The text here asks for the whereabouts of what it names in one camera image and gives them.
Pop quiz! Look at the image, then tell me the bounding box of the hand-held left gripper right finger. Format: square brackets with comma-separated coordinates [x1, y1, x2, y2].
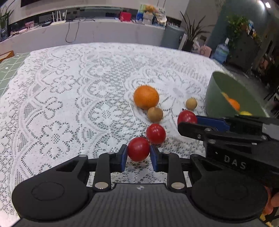
[149, 145, 218, 190]

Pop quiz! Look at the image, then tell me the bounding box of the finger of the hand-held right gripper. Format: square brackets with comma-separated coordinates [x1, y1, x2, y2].
[178, 122, 268, 143]
[196, 116, 264, 131]

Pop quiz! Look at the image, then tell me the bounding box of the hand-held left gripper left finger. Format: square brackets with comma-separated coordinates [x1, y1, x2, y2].
[54, 144, 128, 192]

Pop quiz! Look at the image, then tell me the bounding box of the red cherry tomato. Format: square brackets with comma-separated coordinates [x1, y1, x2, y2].
[127, 137, 151, 162]
[146, 123, 166, 145]
[177, 110, 198, 125]

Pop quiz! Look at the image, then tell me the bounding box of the small brown longan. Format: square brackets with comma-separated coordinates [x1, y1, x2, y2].
[186, 98, 198, 111]
[147, 107, 164, 123]

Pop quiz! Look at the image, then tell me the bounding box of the green colander bowl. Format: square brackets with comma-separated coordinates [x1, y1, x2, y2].
[205, 71, 269, 119]

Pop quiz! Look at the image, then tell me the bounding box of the person's right hand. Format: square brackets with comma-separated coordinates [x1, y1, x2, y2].
[263, 185, 279, 216]

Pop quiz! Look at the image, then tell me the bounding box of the blue water bottle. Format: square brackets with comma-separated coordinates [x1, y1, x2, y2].
[212, 38, 230, 64]

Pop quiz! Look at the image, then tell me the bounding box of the white plastic bag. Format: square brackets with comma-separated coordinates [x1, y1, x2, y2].
[192, 37, 201, 54]

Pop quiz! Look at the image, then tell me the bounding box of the white lace tablecloth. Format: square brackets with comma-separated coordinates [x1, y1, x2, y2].
[0, 42, 225, 219]

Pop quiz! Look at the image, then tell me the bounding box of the dark drawer cabinet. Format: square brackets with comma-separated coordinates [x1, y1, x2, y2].
[227, 33, 262, 70]

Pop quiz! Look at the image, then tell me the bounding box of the long-leaf potted plant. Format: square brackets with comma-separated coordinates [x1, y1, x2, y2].
[180, 11, 210, 52]

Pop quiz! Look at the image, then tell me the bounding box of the leafy pothos plant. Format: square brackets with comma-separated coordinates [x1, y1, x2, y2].
[227, 14, 249, 50]

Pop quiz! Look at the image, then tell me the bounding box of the white marble television cabinet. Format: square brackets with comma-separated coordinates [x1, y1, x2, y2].
[0, 17, 181, 57]

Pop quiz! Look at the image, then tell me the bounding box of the red box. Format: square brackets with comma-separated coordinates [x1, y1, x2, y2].
[119, 12, 132, 22]

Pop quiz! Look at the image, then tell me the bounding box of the green checked table mat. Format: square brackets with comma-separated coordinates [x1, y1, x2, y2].
[0, 52, 31, 96]

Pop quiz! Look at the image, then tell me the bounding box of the white router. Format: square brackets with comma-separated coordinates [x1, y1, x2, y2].
[50, 10, 67, 26]

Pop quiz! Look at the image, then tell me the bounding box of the orange flat box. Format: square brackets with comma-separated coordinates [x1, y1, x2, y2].
[0, 51, 14, 63]

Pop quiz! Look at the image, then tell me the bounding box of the plant in glass vase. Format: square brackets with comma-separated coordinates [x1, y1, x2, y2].
[0, 0, 14, 42]

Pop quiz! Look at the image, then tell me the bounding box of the black cable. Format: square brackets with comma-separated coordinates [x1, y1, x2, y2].
[65, 20, 79, 43]

